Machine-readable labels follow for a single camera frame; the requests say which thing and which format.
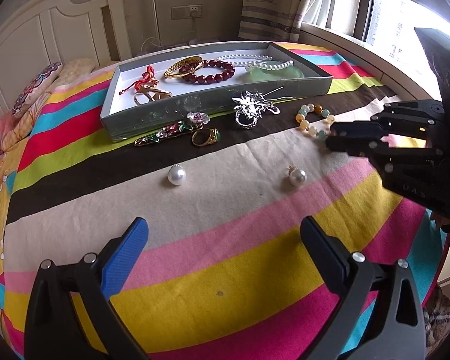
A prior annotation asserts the gold ring green stone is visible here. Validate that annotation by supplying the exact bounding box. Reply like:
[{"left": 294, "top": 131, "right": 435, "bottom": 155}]
[{"left": 192, "top": 127, "right": 221, "bottom": 147}]

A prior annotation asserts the white bed headboard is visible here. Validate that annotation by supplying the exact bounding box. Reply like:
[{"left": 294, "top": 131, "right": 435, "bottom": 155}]
[{"left": 0, "top": 0, "right": 132, "bottom": 116}]

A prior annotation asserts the white charger cable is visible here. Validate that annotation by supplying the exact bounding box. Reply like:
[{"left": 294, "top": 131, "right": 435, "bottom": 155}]
[{"left": 139, "top": 15, "right": 204, "bottom": 52}]

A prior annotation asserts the wall power socket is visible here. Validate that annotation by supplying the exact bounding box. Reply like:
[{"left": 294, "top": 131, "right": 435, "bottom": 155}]
[{"left": 170, "top": 4, "right": 202, "bottom": 20}]

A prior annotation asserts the dark red bead bracelet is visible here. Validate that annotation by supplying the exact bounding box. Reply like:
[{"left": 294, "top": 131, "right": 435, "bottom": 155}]
[{"left": 178, "top": 58, "right": 236, "bottom": 86}]

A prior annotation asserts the white pearl earring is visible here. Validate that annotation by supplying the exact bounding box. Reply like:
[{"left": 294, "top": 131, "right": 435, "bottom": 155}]
[
  {"left": 288, "top": 165, "right": 307, "bottom": 188},
  {"left": 167, "top": 164, "right": 187, "bottom": 186}
]

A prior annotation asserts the multicolour stone bead bracelet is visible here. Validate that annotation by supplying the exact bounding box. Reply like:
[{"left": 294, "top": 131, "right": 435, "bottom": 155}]
[{"left": 295, "top": 102, "right": 337, "bottom": 143}]

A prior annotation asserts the patterned round pillow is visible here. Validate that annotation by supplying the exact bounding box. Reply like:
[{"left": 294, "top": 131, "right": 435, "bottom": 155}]
[{"left": 11, "top": 62, "right": 63, "bottom": 119}]

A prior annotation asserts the enamel flower hair clip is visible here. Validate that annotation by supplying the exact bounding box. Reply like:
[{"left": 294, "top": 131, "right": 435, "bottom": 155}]
[{"left": 134, "top": 112, "right": 210, "bottom": 147}]

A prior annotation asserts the striped curtain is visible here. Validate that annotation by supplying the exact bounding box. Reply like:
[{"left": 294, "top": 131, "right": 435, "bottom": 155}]
[{"left": 238, "top": 0, "right": 332, "bottom": 42}]

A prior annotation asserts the left white pearl earring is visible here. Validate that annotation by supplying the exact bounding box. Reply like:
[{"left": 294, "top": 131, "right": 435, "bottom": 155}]
[{"left": 167, "top": 164, "right": 187, "bottom": 186}]

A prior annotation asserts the right white pearl earring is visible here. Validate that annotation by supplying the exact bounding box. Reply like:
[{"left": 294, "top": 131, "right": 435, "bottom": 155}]
[{"left": 288, "top": 165, "right": 307, "bottom": 188}]

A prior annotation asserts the white pearl necklace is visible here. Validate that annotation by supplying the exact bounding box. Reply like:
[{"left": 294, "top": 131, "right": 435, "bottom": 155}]
[{"left": 215, "top": 53, "right": 295, "bottom": 73}]

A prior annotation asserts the green jade bangle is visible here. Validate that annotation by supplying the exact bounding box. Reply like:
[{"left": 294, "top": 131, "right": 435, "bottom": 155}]
[{"left": 245, "top": 60, "right": 305, "bottom": 81}]

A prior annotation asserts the grey jewelry tray box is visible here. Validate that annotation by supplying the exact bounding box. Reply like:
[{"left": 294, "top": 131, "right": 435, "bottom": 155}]
[{"left": 100, "top": 41, "right": 332, "bottom": 141}]

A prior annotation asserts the striped colourful table cloth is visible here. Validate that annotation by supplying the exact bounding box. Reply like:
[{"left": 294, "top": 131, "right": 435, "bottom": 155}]
[{"left": 0, "top": 40, "right": 447, "bottom": 360}]

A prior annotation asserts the gold band bracelet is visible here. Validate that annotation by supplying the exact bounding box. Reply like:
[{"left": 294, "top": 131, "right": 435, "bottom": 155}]
[{"left": 162, "top": 55, "right": 206, "bottom": 80}]

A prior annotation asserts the gold silver bangle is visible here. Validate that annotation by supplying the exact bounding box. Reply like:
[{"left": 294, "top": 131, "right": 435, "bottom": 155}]
[{"left": 133, "top": 85, "right": 172, "bottom": 106}]

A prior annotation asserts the window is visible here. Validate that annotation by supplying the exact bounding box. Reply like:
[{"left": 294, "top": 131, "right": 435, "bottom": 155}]
[{"left": 300, "top": 0, "right": 450, "bottom": 100}]

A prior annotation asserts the red cord bracelet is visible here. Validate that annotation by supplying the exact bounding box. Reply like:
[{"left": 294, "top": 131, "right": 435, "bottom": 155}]
[{"left": 118, "top": 64, "right": 161, "bottom": 96}]

